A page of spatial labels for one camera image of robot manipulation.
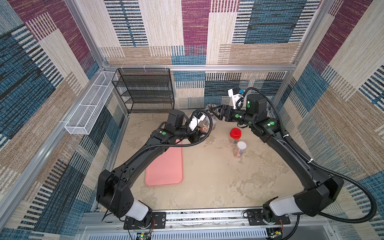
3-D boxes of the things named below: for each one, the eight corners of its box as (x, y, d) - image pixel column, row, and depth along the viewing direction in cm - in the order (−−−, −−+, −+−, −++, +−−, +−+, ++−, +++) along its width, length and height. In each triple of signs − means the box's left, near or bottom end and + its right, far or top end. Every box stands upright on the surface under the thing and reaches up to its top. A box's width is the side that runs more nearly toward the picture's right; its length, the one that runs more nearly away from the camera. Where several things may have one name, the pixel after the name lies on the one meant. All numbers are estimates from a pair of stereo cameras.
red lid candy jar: (229, 144, 103) (231, 136, 95) (227, 136, 107) (230, 127, 99) (238, 144, 103) (242, 136, 95) (237, 136, 107) (240, 127, 99)
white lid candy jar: (234, 158, 96) (238, 148, 87) (233, 150, 99) (236, 141, 91) (242, 158, 96) (247, 148, 87) (241, 150, 99) (245, 141, 91)
